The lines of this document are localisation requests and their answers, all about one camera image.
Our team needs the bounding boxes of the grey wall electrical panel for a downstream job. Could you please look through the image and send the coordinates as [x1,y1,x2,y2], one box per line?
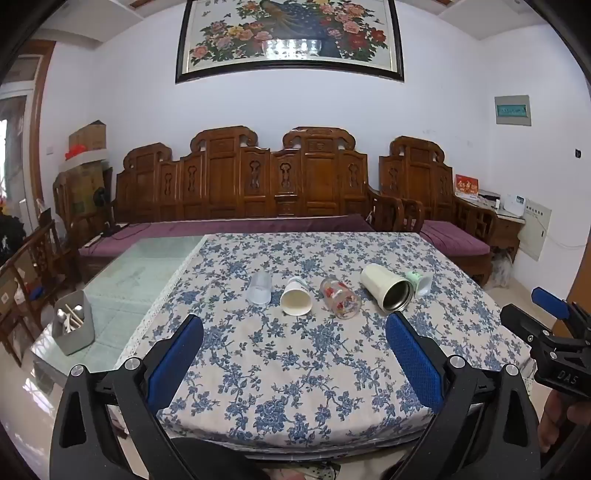
[494,95,532,127]

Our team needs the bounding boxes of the purple armchair cushion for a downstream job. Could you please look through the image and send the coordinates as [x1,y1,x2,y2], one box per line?
[418,220,491,257]

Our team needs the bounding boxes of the wooden door frame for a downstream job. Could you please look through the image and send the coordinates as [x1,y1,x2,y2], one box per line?
[27,39,57,210]

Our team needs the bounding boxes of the grey plastic bin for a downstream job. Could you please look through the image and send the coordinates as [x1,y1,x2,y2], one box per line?
[51,290,96,356]

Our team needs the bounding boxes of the wooden side chair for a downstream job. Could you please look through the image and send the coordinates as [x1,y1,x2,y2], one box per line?
[0,220,71,366]

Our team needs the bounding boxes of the wooden side table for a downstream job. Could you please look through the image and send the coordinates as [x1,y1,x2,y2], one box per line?
[454,193,527,254]

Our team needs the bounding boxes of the red desk calendar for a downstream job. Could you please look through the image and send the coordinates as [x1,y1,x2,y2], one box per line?
[455,174,481,199]

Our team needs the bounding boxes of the small green and white cup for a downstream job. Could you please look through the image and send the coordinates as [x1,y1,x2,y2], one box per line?
[405,271,434,299]

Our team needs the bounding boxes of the person's right hand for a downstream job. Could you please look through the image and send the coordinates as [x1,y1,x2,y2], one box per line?
[538,391,591,455]

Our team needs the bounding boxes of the large grey wall cabinet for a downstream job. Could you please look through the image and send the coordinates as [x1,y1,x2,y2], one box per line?
[516,198,553,265]

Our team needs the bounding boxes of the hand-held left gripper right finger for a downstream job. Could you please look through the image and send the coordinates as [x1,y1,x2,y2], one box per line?
[385,312,542,480]

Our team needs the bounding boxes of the glass cup with red print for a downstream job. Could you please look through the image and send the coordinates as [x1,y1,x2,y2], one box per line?
[320,277,362,320]

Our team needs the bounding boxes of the blue floral tablecloth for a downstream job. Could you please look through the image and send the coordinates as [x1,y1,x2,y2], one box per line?
[113,231,533,452]

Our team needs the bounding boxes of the white paper cup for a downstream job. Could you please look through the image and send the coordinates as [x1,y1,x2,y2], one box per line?
[280,277,314,317]

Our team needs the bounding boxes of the wooden chopsticks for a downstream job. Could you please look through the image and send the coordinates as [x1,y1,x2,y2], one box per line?
[57,302,86,332]

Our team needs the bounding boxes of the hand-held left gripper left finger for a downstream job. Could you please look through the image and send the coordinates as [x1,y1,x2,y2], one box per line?
[48,314,205,480]

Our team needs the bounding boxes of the carved wooden armchair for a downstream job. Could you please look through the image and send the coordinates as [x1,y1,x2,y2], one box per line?
[378,136,500,288]

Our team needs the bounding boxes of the small cardboard box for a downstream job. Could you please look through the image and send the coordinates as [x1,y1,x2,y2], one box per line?
[69,120,108,153]

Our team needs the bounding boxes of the large cardboard box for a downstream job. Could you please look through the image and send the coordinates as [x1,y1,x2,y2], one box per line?
[54,162,114,223]

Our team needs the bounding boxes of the framed floral painting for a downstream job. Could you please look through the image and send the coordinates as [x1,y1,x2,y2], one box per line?
[175,0,405,85]

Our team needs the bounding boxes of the cream tumbler with metal inside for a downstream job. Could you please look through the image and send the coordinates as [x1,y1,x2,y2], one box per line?
[360,263,415,315]

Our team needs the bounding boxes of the black standing fan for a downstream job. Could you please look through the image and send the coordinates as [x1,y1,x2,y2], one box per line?
[93,186,122,238]

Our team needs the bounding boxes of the grey fuzzy object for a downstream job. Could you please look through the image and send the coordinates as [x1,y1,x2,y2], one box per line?
[491,248,514,285]

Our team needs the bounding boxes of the carved wooden sofa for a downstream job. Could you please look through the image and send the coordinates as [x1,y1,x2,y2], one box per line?
[112,126,385,232]

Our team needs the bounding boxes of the translucent plastic cup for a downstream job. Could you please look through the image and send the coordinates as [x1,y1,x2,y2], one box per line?
[246,271,272,306]

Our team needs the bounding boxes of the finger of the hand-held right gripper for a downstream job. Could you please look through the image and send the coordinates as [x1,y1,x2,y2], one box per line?
[531,287,579,320]
[501,303,555,352]

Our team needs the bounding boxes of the purple sofa cushion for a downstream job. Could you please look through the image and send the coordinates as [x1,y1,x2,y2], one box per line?
[78,213,378,260]

